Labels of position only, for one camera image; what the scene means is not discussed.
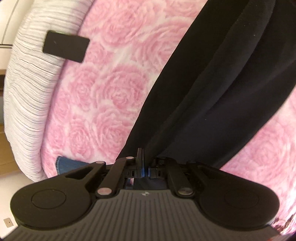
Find cream wardrobe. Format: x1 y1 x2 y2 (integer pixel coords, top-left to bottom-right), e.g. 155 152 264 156
0 0 35 48

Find black pants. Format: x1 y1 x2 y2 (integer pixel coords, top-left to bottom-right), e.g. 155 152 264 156
114 0 296 177

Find brown wooden door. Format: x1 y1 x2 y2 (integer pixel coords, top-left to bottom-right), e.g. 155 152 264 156
0 132 22 178

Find blue jeans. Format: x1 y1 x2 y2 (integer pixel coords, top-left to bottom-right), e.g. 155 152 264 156
55 156 91 176

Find pink rose blanket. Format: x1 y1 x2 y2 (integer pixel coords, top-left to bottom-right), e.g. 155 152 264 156
39 0 296 235

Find black phone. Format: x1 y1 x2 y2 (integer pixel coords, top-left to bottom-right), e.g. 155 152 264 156
42 31 90 63

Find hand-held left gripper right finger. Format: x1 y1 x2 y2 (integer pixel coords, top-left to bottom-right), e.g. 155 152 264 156
145 157 232 198

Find white striped quilt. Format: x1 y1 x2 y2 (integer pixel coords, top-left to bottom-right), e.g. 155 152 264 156
3 0 93 183

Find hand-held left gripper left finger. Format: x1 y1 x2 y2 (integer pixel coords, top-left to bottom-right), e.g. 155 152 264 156
65 148 145 199

